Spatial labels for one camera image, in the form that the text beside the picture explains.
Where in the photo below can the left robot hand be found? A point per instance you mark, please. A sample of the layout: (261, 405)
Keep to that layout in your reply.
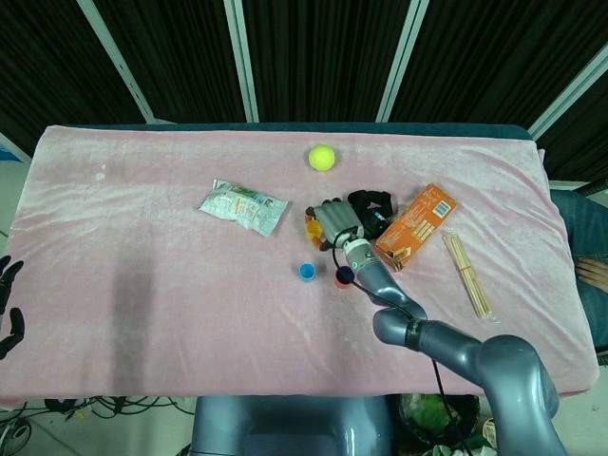
(7, 280)

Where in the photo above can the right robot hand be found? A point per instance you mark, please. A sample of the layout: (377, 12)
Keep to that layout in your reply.
(339, 218)

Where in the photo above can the yellow plastic cup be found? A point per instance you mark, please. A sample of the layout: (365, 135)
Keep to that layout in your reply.
(313, 230)

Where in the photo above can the dark blue plastic cup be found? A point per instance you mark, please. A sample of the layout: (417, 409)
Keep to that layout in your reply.
(343, 273)

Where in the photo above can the light blue plastic cup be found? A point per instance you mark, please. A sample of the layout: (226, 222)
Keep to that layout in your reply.
(307, 272)

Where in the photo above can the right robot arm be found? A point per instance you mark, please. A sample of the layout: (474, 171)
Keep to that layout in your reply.
(456, 347)

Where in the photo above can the orange plastic cup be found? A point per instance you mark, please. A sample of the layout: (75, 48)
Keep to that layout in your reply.
(340, 284)

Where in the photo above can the person's hand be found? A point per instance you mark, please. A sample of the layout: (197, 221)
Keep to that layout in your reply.
(594, 273)

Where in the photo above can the yellow tennis ball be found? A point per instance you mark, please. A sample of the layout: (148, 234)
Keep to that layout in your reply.
(322, 157)

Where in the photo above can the orange biscuit box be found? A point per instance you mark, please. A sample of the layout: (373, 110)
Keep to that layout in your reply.
(415, 225)

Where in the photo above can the teal table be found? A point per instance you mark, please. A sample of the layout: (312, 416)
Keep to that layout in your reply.
(332, 127)

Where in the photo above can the silver snack bag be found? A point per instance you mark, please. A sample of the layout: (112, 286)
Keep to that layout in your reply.
(242, 206)

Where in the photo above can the wooden sticks in plastic bag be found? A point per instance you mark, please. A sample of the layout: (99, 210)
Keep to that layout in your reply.
(468, 275)

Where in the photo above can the pink velvet table cloth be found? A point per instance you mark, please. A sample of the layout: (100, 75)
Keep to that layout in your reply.
(190, 294)

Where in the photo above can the grey-blue robot torso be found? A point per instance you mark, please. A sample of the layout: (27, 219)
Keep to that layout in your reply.
(285, 427)

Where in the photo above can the person's jeans leg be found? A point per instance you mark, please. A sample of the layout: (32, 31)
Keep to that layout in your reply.
(586, 223)

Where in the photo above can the white partition post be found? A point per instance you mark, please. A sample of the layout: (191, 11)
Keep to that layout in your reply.
(241, 57)
(119, 62)
(570, 90)
(401, 57)

